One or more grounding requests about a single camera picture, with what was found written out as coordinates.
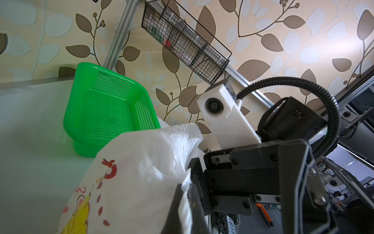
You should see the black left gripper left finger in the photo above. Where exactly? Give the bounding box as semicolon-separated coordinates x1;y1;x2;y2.
161;184;183;234

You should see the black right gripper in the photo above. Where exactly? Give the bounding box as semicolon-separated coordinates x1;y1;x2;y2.
188;139;339;234

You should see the black wire basket right wall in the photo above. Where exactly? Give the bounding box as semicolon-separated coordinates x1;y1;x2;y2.
142;1;232;85

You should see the black corrugated cable conduit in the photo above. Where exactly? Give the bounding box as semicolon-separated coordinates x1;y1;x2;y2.
236;76;341;160

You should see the green plastic basket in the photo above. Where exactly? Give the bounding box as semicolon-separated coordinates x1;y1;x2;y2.
63;62;160;158

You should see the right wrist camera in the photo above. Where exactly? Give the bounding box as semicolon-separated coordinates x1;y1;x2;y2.
197;84;261;149

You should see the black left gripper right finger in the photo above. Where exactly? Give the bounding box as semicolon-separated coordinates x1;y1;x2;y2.
187;184;211;234

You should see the white printed plastic bag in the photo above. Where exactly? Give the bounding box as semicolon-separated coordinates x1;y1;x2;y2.
57;123;203;234

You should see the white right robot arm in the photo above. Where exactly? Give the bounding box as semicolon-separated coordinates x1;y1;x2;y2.
189;97;338;234

